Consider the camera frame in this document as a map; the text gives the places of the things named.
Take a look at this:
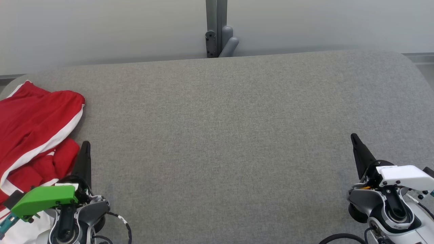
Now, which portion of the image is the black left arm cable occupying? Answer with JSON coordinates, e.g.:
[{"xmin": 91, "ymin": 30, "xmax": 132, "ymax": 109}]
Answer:
[{"xmin": 92, "ymin": 211, "xmax": 133, "ymax": 244}]

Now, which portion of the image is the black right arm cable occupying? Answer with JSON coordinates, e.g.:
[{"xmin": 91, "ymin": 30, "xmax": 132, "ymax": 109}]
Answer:
[{"xmin": 319, "ymin": 233, "xmax": 369, "ymax": 244}]

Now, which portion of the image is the teal left cable plug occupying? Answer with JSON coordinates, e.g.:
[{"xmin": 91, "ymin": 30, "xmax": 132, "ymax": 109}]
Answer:
[{"xmin": 0, "ymin": 215, "xmax": 18, "ymax": 238}]

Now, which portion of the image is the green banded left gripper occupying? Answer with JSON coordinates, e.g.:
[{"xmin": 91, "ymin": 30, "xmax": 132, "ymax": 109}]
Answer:
[{"xmin": 3, "ymin": 140, "xmax": 94, "ymax": 222}]

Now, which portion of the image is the red jersey with white sleeves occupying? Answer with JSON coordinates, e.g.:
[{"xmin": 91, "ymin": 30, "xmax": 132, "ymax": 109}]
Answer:
[{"xmin": 0, "ymin": 137, "xmax": 81, "ymax": 244}]

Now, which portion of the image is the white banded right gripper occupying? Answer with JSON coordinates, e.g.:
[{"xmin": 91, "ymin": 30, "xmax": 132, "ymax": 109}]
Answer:
[{"xmin": 350, "ymin": 133, "xmax": 434, "ymax": 199}]

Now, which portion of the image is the red and white shirt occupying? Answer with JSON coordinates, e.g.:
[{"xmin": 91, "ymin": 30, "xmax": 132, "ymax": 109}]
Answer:
[{"xmin": 0, "ymin": 80, "xmax": 85, "ymax": 187}]

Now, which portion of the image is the grey fabric sofa cushion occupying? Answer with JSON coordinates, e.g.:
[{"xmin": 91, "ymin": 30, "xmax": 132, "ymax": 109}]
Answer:
[{"xmin": 0, "ymin": 49, "xmax": 434, "ymax": 244}]

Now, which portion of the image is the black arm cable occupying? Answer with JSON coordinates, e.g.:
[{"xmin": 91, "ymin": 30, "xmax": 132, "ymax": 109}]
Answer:
[
  {"xmin": 319, "ymin": 233, "xmax": 369, "ymax": 244},
  {"xmin": 92, "ymin": 211, "xmax": 133, "ymax": 244}
]

